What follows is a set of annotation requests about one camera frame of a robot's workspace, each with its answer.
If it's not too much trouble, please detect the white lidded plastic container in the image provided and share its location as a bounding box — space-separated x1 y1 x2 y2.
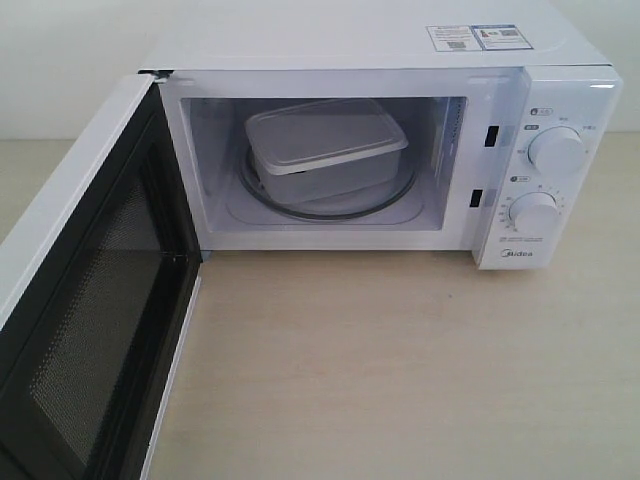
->
245 98 408 204

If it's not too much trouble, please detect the white plastic control knob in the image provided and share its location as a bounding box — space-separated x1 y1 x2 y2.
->
508 192 559 234
528 126 586 175

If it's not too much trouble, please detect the glass microwave turntable plate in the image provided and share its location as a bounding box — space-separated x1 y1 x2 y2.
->
237 150 418 223

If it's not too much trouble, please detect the white Midea microwave oven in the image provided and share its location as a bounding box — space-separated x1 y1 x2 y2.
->
141 1 623 270

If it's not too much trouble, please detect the white microwave door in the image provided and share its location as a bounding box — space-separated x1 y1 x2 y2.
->
1 74 201 479

